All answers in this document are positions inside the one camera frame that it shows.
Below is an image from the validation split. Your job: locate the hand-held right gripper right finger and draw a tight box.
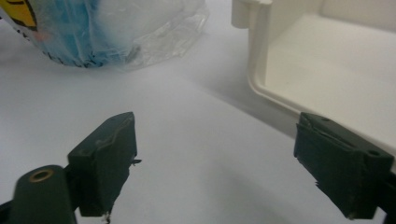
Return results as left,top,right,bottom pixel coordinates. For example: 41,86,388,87
293,111,396,221

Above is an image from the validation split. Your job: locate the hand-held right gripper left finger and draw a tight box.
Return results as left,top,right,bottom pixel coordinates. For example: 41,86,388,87
66,111,143,218

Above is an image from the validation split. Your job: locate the clear printed plastic bag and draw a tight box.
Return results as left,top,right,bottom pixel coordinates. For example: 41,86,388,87
0,0,210,70

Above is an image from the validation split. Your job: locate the white plastic box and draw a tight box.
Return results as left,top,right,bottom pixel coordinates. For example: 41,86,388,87
231,0,396,174

